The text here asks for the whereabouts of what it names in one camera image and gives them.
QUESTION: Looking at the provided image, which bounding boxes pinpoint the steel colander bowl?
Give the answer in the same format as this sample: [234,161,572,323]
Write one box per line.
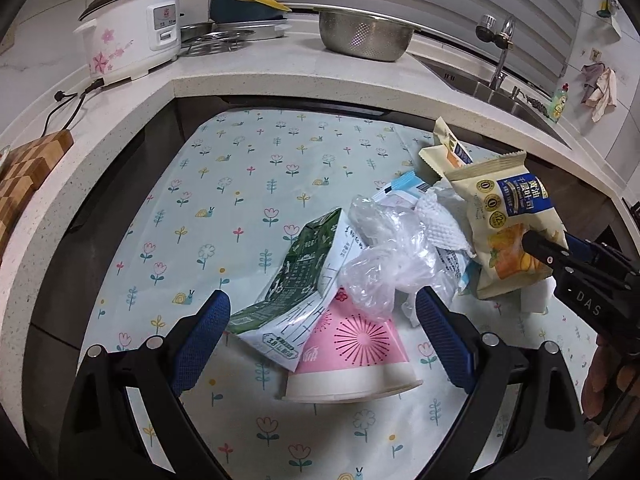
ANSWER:
[312,6,416,62]

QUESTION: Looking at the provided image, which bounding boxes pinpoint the purple hanging cloth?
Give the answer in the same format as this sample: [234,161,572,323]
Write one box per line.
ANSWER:
[580,62,606,106]

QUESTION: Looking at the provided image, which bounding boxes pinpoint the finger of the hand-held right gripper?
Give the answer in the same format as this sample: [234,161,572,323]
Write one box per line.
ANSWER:
[564,234,638,276]
[522,230,573,276]

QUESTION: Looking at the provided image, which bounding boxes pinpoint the black power cord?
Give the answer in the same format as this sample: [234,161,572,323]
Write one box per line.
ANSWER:
[42,78,106,133]

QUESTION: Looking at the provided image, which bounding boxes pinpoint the chrome faucet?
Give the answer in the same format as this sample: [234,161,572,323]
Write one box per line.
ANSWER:
[475,14,518,92]

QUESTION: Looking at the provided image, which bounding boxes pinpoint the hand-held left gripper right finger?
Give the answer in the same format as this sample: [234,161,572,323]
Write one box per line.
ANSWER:
[415,286,586,480]

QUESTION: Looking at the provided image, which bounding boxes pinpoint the blue basin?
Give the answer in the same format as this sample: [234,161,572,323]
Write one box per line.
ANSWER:
[209,0,288,24]

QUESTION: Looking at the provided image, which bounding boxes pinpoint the white floral rice cooker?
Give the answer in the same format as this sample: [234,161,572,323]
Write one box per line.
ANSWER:
[74,0,186,86]

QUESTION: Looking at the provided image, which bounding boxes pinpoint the pink paper cup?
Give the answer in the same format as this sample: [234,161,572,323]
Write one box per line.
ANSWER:
[280,285,423,403]

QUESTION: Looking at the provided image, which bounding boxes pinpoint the puffed cream snack packet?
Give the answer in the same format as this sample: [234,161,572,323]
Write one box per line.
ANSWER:
[444,152,568,301]

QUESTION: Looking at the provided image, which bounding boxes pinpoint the steel tray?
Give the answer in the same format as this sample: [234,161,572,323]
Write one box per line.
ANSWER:
[181,19,293,43]

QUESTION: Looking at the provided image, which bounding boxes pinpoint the floral tablecloth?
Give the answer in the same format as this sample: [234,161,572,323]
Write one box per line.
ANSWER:
[80,107,601,480]

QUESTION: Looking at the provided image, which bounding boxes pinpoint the person's right hand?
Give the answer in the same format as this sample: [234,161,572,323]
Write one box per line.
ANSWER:
[581,332,640,443]

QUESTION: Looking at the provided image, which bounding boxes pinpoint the green dish soap bottle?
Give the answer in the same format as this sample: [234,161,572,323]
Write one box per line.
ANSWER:
[548,82,571,123]

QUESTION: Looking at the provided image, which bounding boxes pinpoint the flat cream snack packet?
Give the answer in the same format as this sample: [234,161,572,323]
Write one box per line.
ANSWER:
[419,116,473,181]

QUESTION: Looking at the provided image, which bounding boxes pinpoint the wooden cutting board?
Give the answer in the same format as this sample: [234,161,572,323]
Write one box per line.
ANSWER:
[0,130,75,256]

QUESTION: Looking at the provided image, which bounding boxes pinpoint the steel sink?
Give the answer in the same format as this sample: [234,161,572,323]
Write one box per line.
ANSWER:
[420,57,561,141]

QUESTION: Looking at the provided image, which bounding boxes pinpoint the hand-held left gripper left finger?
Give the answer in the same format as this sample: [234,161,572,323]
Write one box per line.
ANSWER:
[62,289,232,480]

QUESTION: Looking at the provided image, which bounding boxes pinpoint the green and white milk carton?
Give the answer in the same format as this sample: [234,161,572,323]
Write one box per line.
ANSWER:
[225,209,371,373]

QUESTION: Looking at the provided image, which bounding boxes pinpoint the wall utensil rack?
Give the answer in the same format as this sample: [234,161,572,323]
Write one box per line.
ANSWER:
[595,0,623,38]

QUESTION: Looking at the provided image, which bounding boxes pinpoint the clear plastic bag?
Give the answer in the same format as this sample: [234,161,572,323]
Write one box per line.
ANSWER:
[340,192,453,328]

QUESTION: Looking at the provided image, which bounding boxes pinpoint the blue and white wrapper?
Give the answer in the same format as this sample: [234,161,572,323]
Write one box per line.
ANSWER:
[375,170,433,207]

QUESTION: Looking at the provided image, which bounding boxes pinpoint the beige hanging cloth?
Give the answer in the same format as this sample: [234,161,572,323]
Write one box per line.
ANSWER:
[585,67,618,123]

